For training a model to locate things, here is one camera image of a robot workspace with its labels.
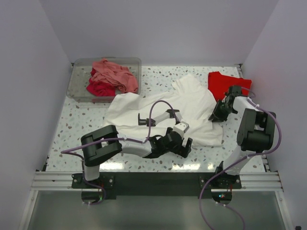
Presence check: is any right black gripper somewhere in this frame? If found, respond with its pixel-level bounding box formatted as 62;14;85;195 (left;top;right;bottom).
209;99;236;123

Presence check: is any white printed t shirt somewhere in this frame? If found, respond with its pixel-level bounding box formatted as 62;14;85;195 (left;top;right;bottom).
103;74;223;146

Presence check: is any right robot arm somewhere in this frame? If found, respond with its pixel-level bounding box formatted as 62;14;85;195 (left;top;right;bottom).
206;85;276;188

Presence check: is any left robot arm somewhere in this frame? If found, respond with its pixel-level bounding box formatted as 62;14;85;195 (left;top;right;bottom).
81;122;193;188

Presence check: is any bright red folded t shirt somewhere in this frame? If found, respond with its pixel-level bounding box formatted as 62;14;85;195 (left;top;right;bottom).
208;71;252;102

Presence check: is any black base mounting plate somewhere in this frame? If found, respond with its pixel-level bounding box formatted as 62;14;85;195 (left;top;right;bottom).
71;171;242;199

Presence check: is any dark red t shirt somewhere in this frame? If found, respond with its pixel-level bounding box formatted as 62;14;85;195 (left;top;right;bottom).
86;79;116;97

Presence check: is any pink t shirt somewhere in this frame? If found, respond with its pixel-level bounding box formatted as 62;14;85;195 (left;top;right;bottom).
90;58;139;93

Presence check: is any clear plastic bin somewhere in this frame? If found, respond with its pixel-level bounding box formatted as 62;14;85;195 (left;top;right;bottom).
66;57;142;103

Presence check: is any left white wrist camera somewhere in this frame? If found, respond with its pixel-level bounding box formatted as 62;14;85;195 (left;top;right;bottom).
173;121;189;138

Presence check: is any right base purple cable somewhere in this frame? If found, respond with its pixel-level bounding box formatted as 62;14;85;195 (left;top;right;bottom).
198;155;248;230

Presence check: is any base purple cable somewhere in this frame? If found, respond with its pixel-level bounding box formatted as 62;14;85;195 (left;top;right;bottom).
198;155;248;230
81;181;107;206

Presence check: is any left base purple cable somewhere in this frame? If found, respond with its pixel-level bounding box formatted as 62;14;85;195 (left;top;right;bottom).
81;181;107;206

